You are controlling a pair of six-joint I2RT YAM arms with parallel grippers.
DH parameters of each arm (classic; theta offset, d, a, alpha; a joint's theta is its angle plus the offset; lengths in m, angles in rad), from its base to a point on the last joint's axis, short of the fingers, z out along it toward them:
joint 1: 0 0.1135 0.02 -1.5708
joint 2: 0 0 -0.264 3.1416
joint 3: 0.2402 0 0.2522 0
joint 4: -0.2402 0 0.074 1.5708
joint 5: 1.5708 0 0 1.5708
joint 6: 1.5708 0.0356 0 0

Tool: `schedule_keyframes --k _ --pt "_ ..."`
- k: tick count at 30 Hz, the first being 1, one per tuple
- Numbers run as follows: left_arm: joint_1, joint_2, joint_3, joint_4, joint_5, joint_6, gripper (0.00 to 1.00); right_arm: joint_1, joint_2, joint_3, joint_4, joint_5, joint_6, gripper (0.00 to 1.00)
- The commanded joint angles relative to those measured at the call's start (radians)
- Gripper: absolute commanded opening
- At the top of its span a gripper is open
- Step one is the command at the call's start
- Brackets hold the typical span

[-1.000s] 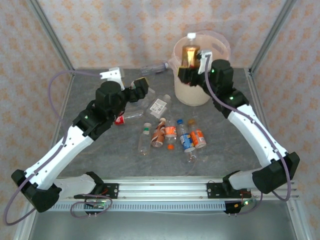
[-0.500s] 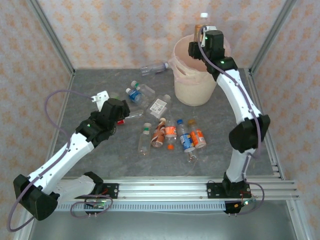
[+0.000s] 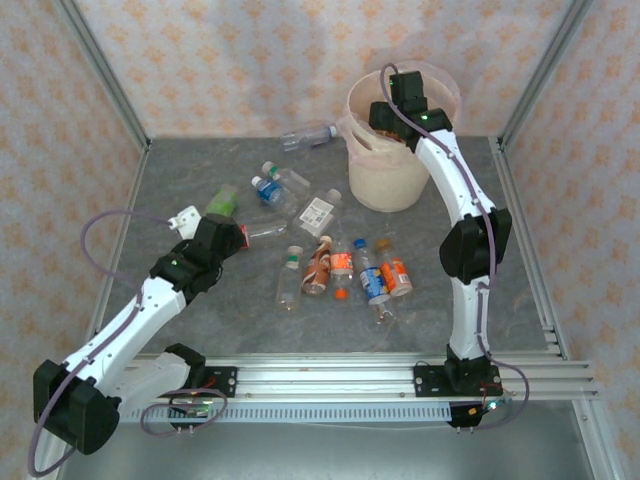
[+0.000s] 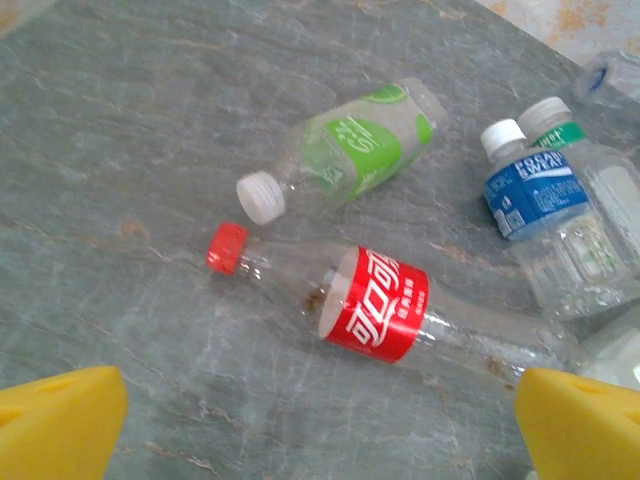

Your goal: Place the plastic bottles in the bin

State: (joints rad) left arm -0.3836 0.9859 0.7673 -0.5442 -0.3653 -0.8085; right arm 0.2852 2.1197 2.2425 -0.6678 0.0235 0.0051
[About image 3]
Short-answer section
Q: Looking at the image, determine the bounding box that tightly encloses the clear bottle green-ringed white cap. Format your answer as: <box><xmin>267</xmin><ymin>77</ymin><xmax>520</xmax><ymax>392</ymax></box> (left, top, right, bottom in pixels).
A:
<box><xmin>274</xmin><ymin>244</ymin><xmax>305</xmax><ymax>312</ymax></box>
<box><xmin>261</xmin><ymin>160</ymin><xmax>312</xmax><ymax>194</ymax></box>

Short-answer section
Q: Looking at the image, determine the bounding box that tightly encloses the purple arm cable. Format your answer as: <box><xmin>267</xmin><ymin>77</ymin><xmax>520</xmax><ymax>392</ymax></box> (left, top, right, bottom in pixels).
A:
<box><xmin>27</xmin><ymin>208</ymin><xmax>229</xmax><ymax>477</ymax></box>
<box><xmin>379</xmin><ymin>62</ymin><xmax>531</xmax><ymax>432</ymax></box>

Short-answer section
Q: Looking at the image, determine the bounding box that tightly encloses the blue label water bottle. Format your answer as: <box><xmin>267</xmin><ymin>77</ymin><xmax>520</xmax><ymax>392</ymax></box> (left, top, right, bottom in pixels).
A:
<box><xmin>250</xmin><ymin>175</ymin><xmax>296</xmax><ymax>214</ymax></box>

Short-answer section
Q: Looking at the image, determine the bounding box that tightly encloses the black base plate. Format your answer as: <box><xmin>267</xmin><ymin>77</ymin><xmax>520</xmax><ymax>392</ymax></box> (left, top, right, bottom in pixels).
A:
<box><xmin>164</xmin><ymin>367</ymin><xmax>239</xmax><ymax>399</ymax></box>
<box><xmin>413</xmin><ymin>363</ymin><xmax>501</xmax><ymax>399</ymax></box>

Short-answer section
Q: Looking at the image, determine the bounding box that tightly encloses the clear bottle red label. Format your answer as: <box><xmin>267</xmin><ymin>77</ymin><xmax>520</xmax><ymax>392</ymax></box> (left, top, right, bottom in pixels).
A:
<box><xmin>241</xmin><ymin>218</ymin><xmax>290</xmax><ymax>250</ymax></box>

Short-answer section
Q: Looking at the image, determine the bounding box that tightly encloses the small circuit board with leds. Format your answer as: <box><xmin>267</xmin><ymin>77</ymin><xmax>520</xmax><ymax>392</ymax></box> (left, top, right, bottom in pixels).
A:
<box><xmin>469</xmin><ymin>398</ymin><xmax>512</xmax><ymax>417</ymax></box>

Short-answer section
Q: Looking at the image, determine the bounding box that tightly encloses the aluminium side rail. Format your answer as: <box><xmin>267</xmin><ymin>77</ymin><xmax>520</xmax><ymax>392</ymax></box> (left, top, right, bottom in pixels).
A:
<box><xmin>492</xmin><ymin>137</ymin><xmax>571</xmax><ymax>361</ymax></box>

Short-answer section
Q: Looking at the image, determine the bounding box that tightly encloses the blue yellow label bottle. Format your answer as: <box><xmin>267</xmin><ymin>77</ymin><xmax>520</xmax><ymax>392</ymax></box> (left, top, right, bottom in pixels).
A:
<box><xmin>352</xmin><ymin>238</ymin><xmax>396</xmax><ymax>325</ymax></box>

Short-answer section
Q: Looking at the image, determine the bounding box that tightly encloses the aluminium frame post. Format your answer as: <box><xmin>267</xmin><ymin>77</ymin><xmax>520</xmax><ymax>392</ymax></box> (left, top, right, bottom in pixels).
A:
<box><xmin>498</xmin><ymin>0</ymin><xmax>596</xmax><ymax>151</ymax></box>
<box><xmin>54</xmin><ymin>0</ymin><xmax>152</xmax><ymax>152</ymax></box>

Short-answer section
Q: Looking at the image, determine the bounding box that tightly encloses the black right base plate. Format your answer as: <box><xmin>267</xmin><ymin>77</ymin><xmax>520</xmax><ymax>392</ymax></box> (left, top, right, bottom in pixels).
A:
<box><xmin>413</xmin><ymin>363</ymin><xmax>501</xmax><ymax>399</ymax></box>

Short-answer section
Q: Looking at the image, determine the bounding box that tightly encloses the green circuit board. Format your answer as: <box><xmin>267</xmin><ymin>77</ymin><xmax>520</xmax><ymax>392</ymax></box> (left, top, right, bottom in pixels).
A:
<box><xmin>168</xmin><ymin>397</ymin><xmax>224</xmax><ymax>419</ymax></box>

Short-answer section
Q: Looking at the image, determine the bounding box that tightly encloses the slotted grey cable duct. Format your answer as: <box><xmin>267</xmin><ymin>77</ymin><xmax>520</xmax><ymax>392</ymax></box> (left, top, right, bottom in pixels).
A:
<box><xmin>119</xmin><ymin>403</ymin><xmax>454</xmax><ymax>424</ymax></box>

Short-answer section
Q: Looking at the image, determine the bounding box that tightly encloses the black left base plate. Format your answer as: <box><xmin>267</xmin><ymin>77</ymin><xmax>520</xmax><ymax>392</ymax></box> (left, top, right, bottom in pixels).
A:
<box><xmin>164</xmin><ymin>367</ymin><xmax>239</xmax><ymax>399</ymax></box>

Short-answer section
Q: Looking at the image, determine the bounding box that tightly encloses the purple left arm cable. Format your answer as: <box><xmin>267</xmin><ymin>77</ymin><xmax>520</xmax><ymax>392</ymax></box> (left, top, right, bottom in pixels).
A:
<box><xmin>27</xmin><ymin>208</ymin><xmax>229</xmax><ymax>477</ymax></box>

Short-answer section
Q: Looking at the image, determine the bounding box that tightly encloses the beige plastic bin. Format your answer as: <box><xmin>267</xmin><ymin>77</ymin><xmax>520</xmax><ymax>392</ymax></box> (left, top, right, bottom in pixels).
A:
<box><xmin>346</xmin><ymin>69</ymin><xmax>460</xmax><ymax>214</ymax></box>

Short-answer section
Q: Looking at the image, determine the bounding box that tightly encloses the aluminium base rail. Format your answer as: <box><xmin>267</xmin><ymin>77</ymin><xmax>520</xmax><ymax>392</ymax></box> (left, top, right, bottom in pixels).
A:
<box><xmin>117</xmin><ymin>352</ymin><xmax>599</xmax><ymax>401</ymax></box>

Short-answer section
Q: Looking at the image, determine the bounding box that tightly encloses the green plastic bottle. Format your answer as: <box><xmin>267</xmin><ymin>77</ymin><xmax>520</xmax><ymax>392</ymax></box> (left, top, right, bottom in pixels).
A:
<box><xmin>205</xmin><ymin>183</ymin><xmax>240</xmax><ymax>219</ymax></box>

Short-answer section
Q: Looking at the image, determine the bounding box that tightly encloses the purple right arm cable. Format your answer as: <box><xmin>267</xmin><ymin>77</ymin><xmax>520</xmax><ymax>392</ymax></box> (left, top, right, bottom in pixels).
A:
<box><xmin>379</xmin><ymin>62</ymin><xmax>531</xmax><ymax>432</ymax></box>

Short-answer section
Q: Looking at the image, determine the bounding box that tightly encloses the orange label brown cap bottle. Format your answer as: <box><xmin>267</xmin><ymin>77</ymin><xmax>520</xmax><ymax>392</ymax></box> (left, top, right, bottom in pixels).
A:
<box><xmin>375</xmin><ymin>238</ymin><xmax>414</xmax><ymax>300</ymax></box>

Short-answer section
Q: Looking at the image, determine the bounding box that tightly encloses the clear bottle with blue cap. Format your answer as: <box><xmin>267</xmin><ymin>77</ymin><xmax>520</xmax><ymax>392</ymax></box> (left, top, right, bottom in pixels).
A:
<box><xmin>279</xmin><ymin>121</ymin><xmax>339</xmax><ymax>153</ymax></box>

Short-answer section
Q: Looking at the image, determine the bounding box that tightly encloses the square clear bottle white label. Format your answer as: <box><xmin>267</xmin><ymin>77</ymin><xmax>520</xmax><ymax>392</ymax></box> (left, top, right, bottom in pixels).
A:
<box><xmin>291</xmin><ymin>188</ymin><xmax>344</xmax><ymax>239</ymax></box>

